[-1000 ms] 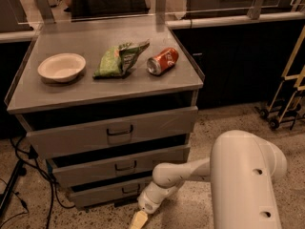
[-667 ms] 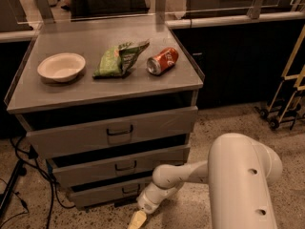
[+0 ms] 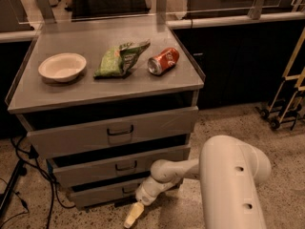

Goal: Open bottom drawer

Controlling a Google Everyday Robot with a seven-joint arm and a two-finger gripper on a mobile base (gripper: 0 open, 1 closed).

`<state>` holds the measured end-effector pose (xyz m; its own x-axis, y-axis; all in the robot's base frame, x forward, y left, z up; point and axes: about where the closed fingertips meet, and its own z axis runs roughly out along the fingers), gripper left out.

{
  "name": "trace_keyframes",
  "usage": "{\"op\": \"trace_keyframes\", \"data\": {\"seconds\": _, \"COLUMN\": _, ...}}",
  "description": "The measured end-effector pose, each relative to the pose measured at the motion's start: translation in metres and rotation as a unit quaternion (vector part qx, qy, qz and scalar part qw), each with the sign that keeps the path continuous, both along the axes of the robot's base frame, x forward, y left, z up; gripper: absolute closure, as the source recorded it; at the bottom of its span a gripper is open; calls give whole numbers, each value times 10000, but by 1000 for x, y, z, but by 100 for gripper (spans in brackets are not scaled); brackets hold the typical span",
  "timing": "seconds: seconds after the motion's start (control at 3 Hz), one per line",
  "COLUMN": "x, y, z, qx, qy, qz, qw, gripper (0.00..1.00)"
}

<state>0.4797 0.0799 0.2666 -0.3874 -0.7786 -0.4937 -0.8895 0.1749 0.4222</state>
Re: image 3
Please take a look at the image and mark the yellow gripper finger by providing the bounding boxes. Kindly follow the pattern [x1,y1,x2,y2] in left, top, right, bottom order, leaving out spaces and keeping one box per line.
[124,202,145,229]

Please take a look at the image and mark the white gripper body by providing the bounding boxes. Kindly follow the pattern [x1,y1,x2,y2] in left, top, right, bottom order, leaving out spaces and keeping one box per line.
[135,177,175,206]

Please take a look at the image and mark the grey bottom drawer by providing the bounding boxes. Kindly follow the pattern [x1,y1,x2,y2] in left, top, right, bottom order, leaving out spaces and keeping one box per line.
[70,172,150,209]

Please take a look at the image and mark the grey drawer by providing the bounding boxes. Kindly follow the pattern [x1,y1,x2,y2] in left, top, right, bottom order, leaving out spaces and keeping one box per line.
[53,144,190,188]
[70,172,150,209]
[28,106,198,158]

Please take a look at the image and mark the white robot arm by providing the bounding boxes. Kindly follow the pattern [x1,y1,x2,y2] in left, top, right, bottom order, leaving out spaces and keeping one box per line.
[124,135,272,229]

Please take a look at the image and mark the grey middle drawer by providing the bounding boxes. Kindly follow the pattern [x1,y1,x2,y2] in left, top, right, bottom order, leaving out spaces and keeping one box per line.
[53,144,190,188]

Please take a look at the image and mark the grey drawer cabinet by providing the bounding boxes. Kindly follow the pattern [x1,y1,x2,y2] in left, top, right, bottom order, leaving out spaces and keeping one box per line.
[5,15,206,211]

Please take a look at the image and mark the grey top drawer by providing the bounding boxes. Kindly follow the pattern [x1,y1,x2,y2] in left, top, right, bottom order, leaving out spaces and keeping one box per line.
[28,106,198,158]

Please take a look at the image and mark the black tripod leg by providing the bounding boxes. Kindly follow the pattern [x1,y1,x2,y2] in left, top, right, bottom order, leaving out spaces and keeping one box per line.
[0,160,25,218]

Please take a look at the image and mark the red soda can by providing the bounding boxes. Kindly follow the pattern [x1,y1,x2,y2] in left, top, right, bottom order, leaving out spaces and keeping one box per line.
[148,48,179,75]

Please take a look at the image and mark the green chip bag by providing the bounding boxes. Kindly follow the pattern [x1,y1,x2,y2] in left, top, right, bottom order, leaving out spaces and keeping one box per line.
[93,40,151,79]

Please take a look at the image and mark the white paper bowl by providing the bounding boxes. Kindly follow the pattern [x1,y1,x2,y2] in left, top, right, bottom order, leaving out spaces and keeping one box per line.
[38,53,87,83]

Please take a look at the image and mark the person in dark clothes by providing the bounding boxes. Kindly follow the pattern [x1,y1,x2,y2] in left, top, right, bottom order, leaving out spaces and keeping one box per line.
[71,0,149,19]

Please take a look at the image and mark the black cables on floor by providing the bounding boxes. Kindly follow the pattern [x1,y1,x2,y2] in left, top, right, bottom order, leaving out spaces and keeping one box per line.
[0,135,76,229]

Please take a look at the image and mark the white horizontal rail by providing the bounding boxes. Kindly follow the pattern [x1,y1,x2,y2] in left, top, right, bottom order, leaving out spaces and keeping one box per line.
[0,11,305,43]

